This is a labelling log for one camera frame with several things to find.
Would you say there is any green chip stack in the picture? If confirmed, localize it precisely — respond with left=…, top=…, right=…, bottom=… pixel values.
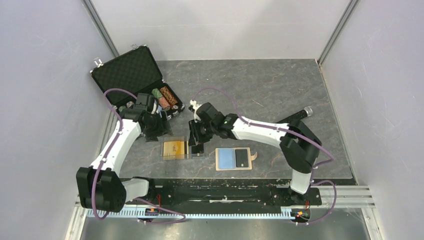
left=118, top=105, right=127, bottom=113

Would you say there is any clear acrylic card box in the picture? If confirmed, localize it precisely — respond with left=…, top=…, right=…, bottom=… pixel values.
left=159, top=136, right=205, bottom=161

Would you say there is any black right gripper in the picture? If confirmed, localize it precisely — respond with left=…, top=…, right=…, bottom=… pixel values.
left=189, top=117, right=217, bottom=146

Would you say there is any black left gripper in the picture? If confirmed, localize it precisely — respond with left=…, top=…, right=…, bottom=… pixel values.
left=143, top=109, right=173, bottom=143

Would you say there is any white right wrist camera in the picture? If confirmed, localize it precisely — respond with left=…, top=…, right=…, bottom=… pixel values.
left=188, top=100, right=201, bottom=122

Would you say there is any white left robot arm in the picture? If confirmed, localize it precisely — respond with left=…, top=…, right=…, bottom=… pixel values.
left=76, top=93, right=172, bottom=213

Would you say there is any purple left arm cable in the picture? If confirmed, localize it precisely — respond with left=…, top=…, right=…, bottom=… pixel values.
left=91, top=88, right=187, bottom=226

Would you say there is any black poker chip case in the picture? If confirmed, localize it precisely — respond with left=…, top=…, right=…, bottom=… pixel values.
left=90, top=45, right=186, bottom=123

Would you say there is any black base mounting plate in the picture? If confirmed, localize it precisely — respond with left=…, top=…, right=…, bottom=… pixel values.
left=144, top=178, right=322, bottom=214

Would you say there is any black VIP card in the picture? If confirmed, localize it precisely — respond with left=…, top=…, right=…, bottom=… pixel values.
left=235, top=148, right=250, bottom=169
left=190, top=144, right=205, bottom=157

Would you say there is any black cylindrical flashlight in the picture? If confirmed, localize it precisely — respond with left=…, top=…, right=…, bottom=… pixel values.
left=276, top=106, right=313, bottom=124

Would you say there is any purple chip stack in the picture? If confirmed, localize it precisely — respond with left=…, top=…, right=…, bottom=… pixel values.
left=126, top=101, right=135, bottom=109

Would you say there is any tan leather card holder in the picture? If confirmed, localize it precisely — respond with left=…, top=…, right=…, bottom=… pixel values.
left=215, top=147, right=258, bottom=171

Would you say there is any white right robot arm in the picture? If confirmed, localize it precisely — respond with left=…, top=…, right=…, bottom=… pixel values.
left=188, top=100, right=322, bottom=204

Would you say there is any orange black chip stack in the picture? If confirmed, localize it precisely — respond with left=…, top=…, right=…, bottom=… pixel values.
left=159, top=86, right=178, bottom=106

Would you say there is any pink chip stack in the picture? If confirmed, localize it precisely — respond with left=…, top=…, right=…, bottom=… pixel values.
left=151, top=88, right=171, bottom=111

